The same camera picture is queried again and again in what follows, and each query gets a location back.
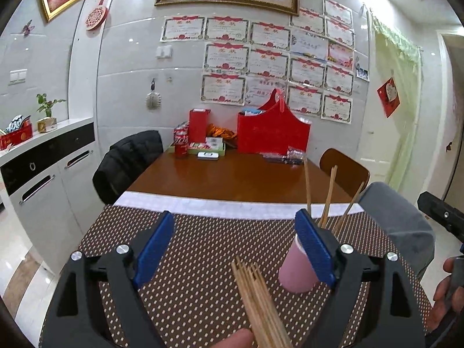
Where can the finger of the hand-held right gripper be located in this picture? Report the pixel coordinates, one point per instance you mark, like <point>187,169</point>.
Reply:
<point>444,214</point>

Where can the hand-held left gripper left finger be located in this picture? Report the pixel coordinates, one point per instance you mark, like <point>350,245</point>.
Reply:
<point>156,250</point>

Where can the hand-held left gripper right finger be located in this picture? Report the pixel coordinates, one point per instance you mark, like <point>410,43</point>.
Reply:
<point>313,250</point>

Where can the pink paper cup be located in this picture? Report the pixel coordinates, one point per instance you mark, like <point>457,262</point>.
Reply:
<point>293,272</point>

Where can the bundle of wooden chopsticks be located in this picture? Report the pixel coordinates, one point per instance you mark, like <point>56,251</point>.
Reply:
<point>253,297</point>

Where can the person's right hand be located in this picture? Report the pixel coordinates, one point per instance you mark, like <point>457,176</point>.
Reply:
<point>443,297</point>

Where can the brown dotted table mat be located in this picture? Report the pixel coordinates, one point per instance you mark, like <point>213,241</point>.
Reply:
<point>203,253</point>

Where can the white lace table cloth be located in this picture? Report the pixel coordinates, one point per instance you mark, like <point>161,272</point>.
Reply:
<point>217,206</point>

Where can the brown wooden chair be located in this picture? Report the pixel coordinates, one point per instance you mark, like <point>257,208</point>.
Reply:
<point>342,174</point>

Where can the black padded jacket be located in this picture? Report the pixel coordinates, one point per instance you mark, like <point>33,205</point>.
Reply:
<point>127,163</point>

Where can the clear plastic packet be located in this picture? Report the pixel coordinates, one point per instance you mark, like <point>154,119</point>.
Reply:
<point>286,156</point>

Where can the pale green curtain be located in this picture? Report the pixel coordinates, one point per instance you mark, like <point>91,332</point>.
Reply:
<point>398,116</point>

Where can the small white tin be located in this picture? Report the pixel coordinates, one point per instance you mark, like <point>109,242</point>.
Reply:
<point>208,156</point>

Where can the red cola can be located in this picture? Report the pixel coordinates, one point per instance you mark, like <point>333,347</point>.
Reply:
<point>185,127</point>
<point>179,129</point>
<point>181,145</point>

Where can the green tray of packets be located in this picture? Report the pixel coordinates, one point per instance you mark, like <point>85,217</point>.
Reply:
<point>210,147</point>

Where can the red gift bag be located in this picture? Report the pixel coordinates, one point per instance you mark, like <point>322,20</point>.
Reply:
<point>272,134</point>

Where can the white barcode box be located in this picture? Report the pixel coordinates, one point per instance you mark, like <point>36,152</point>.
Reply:
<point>214,140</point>

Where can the white black sideboard cabinet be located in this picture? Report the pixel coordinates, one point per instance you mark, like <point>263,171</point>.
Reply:
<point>43,188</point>

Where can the red heart card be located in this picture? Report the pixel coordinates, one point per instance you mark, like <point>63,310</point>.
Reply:
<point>388,96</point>

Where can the tall red box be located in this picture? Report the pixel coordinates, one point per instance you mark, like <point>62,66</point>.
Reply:
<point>199,127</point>

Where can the orange snack packets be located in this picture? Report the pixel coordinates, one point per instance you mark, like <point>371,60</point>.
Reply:
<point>223,132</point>

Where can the grey hanging brush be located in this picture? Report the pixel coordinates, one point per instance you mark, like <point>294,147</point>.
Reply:
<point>152,99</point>

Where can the blue packet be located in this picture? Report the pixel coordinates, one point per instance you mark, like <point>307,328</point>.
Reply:
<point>253,111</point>

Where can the small potted plant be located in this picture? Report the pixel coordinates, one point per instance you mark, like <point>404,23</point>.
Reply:
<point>47,116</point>

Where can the red tin box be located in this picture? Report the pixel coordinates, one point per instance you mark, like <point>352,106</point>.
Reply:
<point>16,138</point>

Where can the blue white patterned cloth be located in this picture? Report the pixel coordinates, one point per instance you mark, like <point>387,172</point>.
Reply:
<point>18,123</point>

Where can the red round fan ornament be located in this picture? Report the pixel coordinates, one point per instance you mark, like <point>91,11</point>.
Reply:
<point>96,18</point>

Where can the small wall photo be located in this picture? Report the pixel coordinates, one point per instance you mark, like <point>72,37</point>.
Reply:
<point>362,72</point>

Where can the wall of award certificates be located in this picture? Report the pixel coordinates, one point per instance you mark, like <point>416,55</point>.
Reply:
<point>261,65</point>

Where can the white light switch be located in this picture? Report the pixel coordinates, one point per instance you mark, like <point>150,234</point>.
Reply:
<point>164,51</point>

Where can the white double wall switch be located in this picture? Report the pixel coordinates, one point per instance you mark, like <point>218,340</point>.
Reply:
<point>18,75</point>

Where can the butterfly wall decal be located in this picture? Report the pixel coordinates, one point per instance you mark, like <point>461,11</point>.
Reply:
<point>28,28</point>

